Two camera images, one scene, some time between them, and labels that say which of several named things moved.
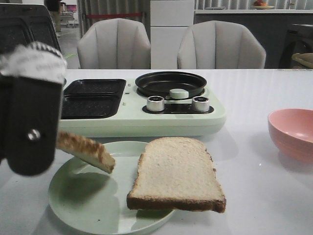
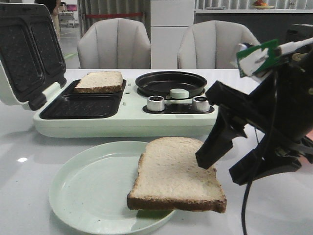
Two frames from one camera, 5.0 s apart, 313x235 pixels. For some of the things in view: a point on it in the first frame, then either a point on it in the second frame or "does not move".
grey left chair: (115, 43) does not move
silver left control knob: (155, 104) does not move
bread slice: (176, 173) does not move
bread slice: (93, 152) to (100, 82)
